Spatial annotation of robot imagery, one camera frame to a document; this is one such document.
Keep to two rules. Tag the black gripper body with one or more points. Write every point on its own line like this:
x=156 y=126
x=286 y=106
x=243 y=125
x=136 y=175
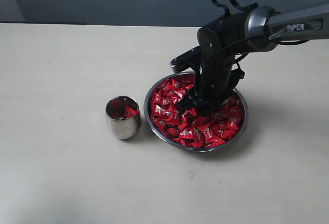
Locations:
x=218 y=77

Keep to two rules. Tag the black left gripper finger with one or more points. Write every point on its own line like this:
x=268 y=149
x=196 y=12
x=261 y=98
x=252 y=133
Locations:
x=190 y=100

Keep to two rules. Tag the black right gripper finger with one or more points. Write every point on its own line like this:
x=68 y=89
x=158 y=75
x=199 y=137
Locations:
x=205 y=107

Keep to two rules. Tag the red candy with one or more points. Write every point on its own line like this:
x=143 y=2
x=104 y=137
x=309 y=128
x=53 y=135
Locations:
x=122 y=109
x=158 y=111
x=233 y=123
x=192 y=137

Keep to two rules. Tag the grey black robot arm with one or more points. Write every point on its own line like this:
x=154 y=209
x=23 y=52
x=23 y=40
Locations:
x=223 y=42

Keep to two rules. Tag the metal bowl of red candies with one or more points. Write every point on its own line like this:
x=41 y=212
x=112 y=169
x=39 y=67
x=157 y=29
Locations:
x=189 y=75

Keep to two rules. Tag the stainless steel cup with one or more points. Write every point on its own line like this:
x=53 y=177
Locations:
x=123 y=129

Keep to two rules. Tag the red wrapped candy front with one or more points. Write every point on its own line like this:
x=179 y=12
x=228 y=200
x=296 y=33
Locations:
x=192 y=137

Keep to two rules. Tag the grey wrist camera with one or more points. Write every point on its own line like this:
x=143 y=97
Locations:
x=189 y=59

